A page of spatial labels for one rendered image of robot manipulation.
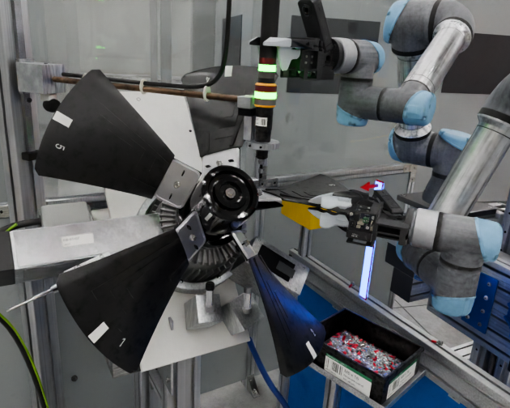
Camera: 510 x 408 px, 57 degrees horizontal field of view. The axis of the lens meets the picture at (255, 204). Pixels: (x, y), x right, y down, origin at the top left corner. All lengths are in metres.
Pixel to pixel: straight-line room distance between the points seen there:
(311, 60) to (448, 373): 0.75
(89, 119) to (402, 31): 0.88
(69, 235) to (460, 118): 4.49
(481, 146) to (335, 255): 1.30
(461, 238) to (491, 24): 4.34
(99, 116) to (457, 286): 0.74
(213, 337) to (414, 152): 0.90
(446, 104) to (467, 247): 4.09
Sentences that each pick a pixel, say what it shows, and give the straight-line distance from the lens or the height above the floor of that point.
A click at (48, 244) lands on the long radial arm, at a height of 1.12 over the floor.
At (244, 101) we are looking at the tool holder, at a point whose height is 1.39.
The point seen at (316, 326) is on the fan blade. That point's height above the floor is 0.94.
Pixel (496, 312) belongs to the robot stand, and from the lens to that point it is 1.54.
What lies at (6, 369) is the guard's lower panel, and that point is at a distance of 1.86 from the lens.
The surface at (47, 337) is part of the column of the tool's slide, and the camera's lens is 1.67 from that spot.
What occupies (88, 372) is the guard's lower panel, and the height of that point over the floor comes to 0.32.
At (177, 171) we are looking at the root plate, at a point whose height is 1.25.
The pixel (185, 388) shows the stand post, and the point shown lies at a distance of 1.26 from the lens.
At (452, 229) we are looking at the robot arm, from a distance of 0.92.
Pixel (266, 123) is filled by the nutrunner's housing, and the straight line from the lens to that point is 0.94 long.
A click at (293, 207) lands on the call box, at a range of 1.45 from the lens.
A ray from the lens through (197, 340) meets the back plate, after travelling 1.10.
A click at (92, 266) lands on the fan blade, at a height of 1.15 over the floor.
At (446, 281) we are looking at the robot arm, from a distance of 0.95.
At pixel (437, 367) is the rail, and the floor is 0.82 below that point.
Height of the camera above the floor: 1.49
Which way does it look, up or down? 19 degrees down
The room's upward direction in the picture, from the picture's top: 3 degrees clockwise
